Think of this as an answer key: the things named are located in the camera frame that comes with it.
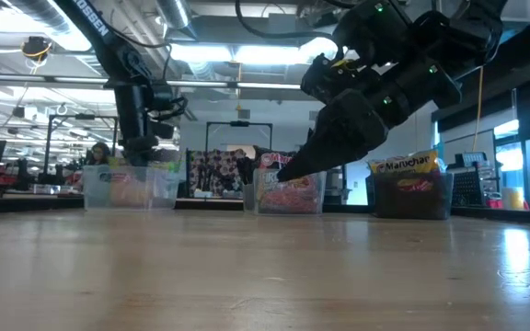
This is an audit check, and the yellow container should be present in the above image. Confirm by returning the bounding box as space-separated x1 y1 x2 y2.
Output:
502 186 526 211

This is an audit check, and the black camera stand arch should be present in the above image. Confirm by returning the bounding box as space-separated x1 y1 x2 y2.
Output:
204 120 274 154
45 113 120 160

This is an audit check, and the person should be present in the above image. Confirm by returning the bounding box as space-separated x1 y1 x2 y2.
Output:
87 141 112 166

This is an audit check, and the dark grey plastic bin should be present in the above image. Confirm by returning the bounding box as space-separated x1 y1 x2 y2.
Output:
371 170 455 221

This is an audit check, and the blue Maruchan ramen packet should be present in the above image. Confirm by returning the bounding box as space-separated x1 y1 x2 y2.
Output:
368 149 442 194

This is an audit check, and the grey ceiling vent box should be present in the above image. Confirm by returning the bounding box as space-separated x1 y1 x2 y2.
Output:
267 12 302 42

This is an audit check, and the white partition panel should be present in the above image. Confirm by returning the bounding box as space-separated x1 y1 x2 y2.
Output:
432 130 496 167

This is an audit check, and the black ceiling camera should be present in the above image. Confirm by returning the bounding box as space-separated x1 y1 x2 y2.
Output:
19 35 53 63

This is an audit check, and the yellow hanging cable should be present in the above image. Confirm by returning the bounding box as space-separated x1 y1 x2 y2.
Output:
471 66 485 153

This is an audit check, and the black perforated desk organizer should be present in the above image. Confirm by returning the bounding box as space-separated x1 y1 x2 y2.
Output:
451 170 485 207

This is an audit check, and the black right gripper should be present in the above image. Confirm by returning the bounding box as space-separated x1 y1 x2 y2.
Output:
275 52 421 183

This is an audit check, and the black desk phone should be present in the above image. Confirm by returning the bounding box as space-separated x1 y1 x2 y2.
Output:
455 151 486 169

